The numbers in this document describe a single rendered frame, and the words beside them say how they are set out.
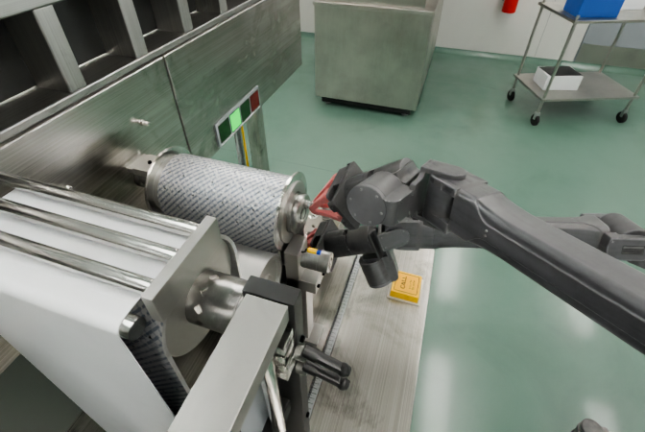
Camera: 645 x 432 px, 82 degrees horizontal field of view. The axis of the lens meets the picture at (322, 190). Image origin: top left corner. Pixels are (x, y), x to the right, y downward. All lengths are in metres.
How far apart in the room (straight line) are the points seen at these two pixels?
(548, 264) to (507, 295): 1.86
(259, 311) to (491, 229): 0.27
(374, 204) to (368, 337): 0.51
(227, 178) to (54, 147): 0.26
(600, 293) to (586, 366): 1.82
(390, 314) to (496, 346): 1.18
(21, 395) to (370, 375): 0.63
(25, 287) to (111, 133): 0.40
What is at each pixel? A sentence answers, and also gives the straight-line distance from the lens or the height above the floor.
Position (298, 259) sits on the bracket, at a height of 1.19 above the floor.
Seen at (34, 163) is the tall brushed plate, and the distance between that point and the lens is 0.69.
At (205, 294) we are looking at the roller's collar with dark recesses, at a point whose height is 1.36.
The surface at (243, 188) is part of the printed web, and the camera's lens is 0.65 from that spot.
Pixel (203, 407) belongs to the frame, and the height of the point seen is 1.44.
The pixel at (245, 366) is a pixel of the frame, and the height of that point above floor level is 1.44.
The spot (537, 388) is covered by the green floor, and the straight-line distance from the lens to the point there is 2.07.
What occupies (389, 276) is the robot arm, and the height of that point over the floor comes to 1.10.
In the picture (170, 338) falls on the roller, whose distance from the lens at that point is 0.46.
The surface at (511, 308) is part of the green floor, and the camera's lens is 2.25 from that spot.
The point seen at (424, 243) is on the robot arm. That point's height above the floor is 1.19.
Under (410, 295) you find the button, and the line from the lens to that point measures 0.98.
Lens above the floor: 1.72
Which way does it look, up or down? 40 degrees down
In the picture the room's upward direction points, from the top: straight up
